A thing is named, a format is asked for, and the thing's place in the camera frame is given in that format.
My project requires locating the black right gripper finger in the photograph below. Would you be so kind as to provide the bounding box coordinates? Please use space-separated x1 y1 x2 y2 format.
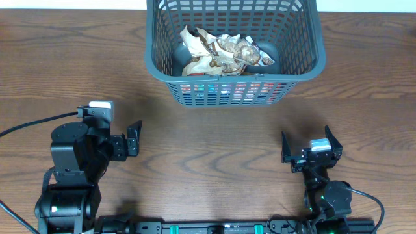
324 125 343 153
281 131 292 159

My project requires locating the colourful tissue pack box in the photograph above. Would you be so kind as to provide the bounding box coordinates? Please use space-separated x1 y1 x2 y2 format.
179 83 283 105

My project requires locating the tan snack pouch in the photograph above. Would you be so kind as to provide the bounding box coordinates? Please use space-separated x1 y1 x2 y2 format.
197 28 276 66
182 56 246 76
180 25 211 57

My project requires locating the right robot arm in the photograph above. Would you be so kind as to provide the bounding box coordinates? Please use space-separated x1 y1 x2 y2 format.
281 126 352 233

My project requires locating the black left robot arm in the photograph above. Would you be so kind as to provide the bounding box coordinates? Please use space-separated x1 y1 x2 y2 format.
34 105 142 233

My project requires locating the grey plastic basket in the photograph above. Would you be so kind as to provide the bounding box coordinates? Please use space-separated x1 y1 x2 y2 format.
145 0 326 107

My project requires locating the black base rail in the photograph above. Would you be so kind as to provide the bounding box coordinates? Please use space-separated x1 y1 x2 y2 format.
88 215 376 234

